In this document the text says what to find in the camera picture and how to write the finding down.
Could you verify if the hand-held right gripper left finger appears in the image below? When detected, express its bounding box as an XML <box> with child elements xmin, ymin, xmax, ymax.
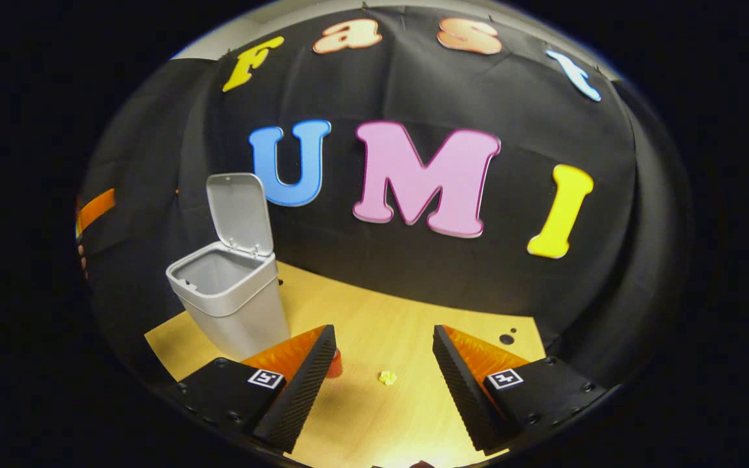
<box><xmin>166</xmin><ymin>324</ymin><xmax>337</xmax><ymax>454</ymax></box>

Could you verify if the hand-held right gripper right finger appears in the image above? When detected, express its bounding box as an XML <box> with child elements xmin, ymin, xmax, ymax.
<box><xmin>432</xmin><ymin>324</ymin><xmax>609</xmax><ymax>456</ymax></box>

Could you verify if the grey desktop garbage bin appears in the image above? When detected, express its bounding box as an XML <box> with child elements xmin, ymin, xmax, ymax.
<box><xmin>165</xmin><ymin>172</ymin><xmax>292</xmax><ymax>361</ymax></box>

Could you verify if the black backdrop cloth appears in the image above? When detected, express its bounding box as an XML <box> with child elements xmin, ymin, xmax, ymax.
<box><xmin>79</xmin><ymin>5</ymin><xmax>694</xmax><ymax>391</ymax></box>

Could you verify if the wooden desktop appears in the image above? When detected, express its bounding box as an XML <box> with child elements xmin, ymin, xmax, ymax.
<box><xmin>145</xmin><ymin>261</ymin><xmax>547</xmax><ymax>468</ymax></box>

